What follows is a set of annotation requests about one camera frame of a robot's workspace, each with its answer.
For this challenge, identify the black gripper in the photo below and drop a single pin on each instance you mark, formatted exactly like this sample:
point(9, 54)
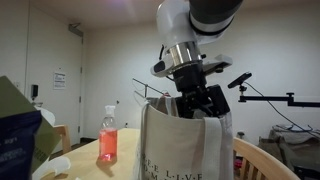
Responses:
point(191, 82)

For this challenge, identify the white canvas tote bag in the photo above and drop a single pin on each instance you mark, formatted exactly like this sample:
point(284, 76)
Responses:
point(175, 148)

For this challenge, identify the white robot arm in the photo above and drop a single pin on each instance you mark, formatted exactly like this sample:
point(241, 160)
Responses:
point(184, 25)

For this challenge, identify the dark blue chip bag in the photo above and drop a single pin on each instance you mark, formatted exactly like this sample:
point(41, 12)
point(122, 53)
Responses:
point(17, 142)

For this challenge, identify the wooden chair right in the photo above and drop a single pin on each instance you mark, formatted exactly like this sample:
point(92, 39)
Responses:
point(257, 164)

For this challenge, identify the wooden chair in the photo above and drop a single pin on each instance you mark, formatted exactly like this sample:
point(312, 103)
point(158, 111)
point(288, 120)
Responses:
point(63, 132)
point(257, 164)

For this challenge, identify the pink liquid soap bottle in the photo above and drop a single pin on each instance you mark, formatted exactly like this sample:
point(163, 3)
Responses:
point(108, 135)

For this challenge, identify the grey cluttered couch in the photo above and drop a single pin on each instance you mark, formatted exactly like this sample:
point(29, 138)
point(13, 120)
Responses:
point(297, 148)

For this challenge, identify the white paper notice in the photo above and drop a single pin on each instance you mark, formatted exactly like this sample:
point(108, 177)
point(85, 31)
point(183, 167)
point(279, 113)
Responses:
point(59, 81)

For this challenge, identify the wooden chair left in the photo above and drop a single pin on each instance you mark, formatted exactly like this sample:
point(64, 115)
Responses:
point(63, 132)

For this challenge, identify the white door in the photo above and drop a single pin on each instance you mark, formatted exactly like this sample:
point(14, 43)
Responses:
point(54, 65)

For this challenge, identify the black door lock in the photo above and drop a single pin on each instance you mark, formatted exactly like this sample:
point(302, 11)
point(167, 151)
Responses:
point(34, 91)

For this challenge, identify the black camera on boom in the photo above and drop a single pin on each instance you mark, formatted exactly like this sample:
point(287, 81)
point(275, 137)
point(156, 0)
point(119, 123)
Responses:
point(239, 80)

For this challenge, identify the metal camera stand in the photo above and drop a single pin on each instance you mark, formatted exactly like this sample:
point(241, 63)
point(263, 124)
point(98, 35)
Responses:
point(147, 87)

